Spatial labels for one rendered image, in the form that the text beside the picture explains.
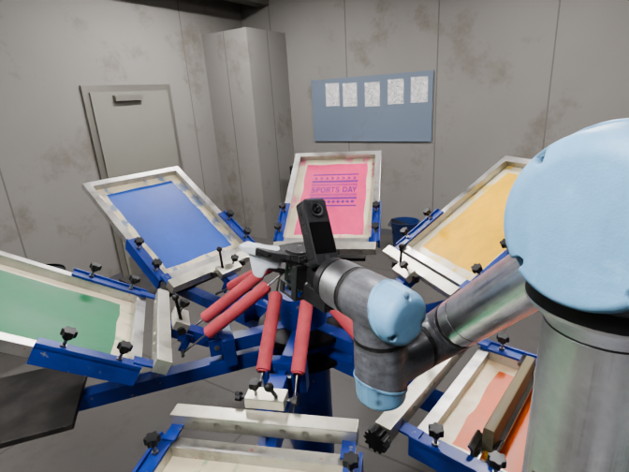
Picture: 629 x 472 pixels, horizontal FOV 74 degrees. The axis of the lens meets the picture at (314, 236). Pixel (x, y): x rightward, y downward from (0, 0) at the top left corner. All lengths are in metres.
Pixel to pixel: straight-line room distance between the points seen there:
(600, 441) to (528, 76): 4.99
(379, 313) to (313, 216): 0.21
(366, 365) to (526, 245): 0.33
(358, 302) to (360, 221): 1.92
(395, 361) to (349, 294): 0.11
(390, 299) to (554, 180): 0.28
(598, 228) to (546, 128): 5.00
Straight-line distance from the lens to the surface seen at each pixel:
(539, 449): 0.44
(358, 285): 0.57
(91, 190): 2.53
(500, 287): 0.56
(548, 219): 0.32
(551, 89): 5.27
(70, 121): 5.08
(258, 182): 5.89
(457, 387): 1.54
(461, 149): 5.45
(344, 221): 2.48
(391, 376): 0.60
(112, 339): 1.67
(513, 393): 1.44
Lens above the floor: 1.93
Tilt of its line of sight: 19 degrees down
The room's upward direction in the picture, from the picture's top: 4 degrees counter-clockwise
